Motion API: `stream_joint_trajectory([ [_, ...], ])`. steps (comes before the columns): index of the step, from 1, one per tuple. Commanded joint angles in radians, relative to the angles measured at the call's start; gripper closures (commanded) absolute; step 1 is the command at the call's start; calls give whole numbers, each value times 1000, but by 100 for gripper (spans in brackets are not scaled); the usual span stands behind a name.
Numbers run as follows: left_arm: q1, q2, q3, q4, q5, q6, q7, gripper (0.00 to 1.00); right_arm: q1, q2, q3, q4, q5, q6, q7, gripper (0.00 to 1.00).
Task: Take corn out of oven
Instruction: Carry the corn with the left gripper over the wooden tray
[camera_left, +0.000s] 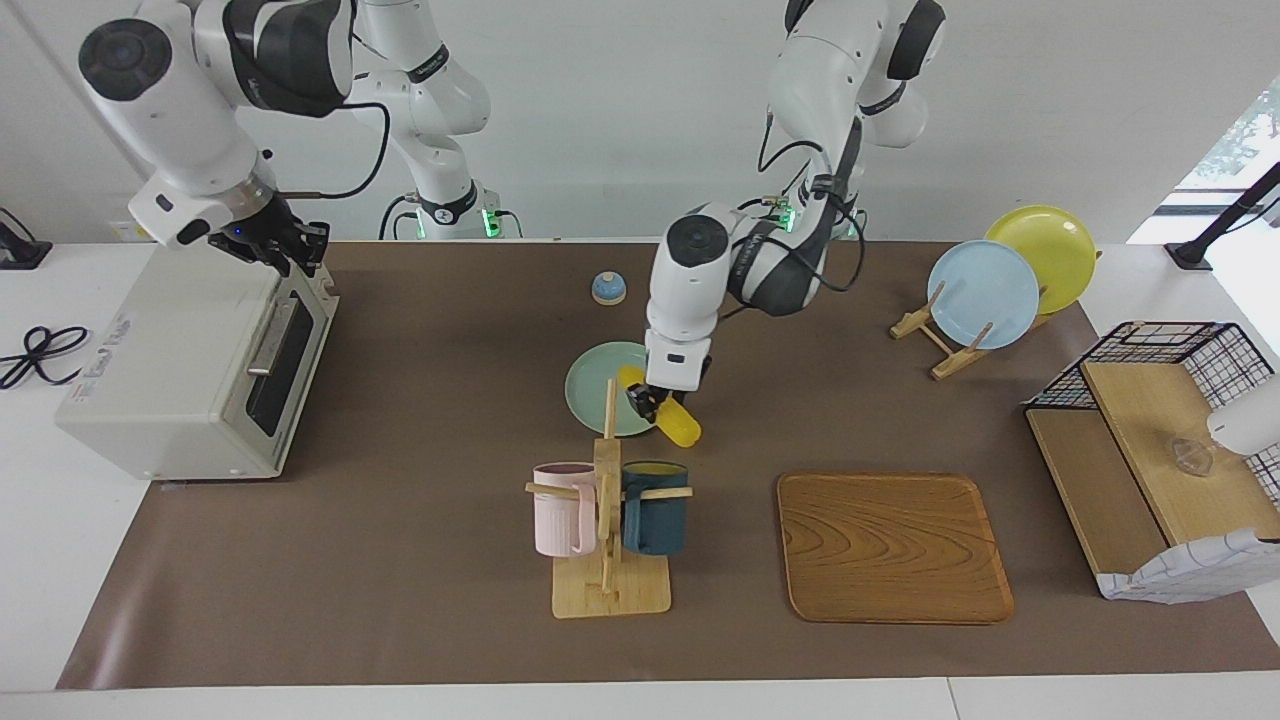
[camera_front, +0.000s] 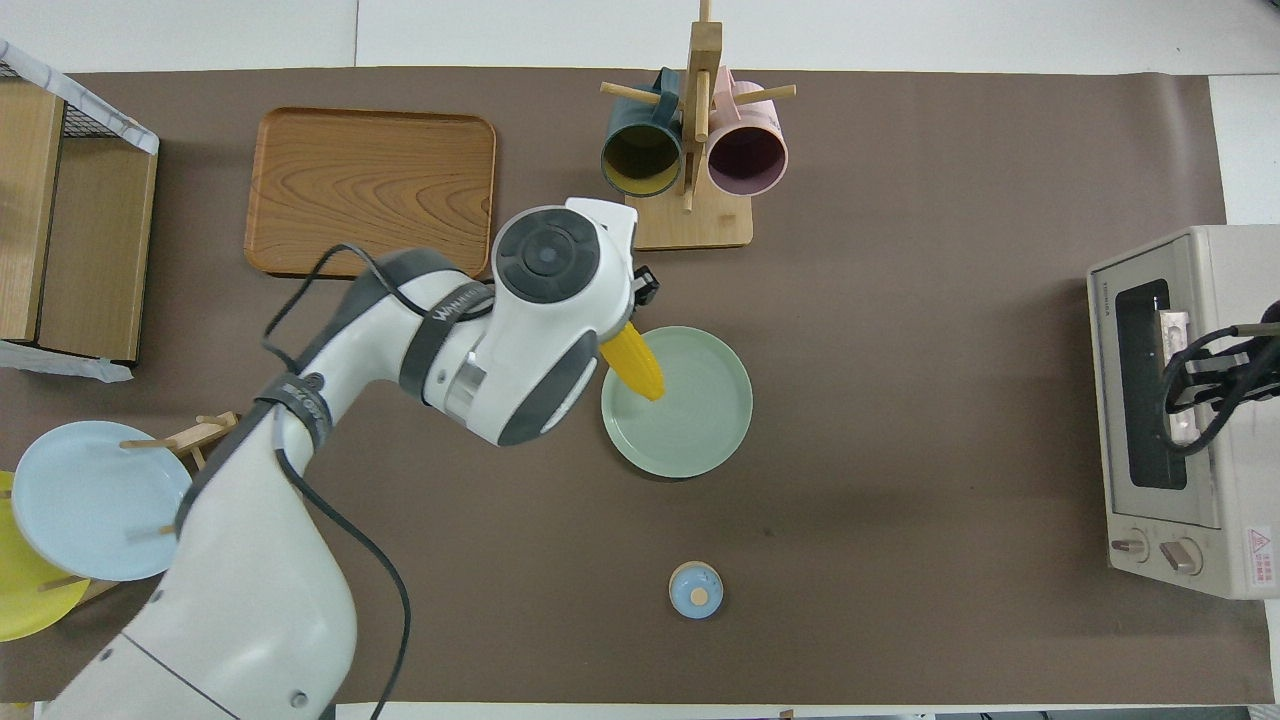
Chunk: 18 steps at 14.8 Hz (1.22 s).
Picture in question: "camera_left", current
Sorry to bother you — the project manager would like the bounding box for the yellow corn cob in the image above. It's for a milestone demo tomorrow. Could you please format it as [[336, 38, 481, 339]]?
[[617, 364, 703, 448]]

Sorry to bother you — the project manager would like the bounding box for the black coiled cable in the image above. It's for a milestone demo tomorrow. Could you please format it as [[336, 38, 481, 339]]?
[[0, 325, 91, 391]]

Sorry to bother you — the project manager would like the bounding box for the white rounded device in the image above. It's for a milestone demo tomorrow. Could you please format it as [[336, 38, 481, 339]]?
[[1206, 373, 1280, 457]]

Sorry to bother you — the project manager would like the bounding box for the black table clamp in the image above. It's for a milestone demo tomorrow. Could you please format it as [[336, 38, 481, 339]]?
[[0, 207, 53, 271]]

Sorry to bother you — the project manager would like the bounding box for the mint green plate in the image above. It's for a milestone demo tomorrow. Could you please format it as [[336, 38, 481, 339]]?
[[565, 341, 661, 438]]

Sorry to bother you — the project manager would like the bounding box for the white toaster oven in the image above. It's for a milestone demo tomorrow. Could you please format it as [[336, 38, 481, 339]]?
[[55, 240, 341, 481]]

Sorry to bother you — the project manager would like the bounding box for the wooden serving tray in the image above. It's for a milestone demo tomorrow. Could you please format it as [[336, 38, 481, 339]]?
[[777, 471, 1015, 626]]

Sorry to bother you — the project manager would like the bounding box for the brown table mat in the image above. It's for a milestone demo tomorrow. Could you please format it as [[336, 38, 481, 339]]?
[[55, 240, 1280, 691]]

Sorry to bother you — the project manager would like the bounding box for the wooden shelf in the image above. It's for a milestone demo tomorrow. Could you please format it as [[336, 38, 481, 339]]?
[[1025, 360, 1280, 601]]

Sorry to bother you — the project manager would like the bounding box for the pink mug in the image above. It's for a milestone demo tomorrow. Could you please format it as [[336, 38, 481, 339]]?
[[532, 461, 599, 558]]

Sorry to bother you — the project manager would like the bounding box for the glass oven door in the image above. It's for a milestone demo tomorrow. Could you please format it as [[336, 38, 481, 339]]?
[[222, 262, 341, 476]]

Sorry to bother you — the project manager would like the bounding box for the yellow plate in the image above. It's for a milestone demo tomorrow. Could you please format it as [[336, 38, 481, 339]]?
[[985, 205, 1097, 315]]

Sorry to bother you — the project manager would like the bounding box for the clear glass cup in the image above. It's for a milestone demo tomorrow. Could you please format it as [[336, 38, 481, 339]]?
[[1165, 435, 1216, 478]]

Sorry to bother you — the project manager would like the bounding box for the wooden plate rack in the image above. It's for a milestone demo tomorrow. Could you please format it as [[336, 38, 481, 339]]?
[[889, 250, 1101, 381]]

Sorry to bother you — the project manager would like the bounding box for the black wire basket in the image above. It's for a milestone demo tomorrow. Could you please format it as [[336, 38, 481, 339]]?
[[1022, 320, 1280, 501]]

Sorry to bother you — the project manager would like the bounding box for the light blue plate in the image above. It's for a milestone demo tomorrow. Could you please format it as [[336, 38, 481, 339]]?
[[927, 241, 1041, 351]]

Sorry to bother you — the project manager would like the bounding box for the wooden mug rack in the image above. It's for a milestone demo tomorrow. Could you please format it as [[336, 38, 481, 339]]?
[[525, 377, 694, 619]]

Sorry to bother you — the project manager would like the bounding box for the dark blue mug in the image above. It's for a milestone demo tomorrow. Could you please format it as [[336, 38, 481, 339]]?
[[622, 460, 690, 557]]

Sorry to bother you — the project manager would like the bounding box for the white checked cloth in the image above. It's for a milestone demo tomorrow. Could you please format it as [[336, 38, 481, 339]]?
[[1095, 528, 1280, 604]]

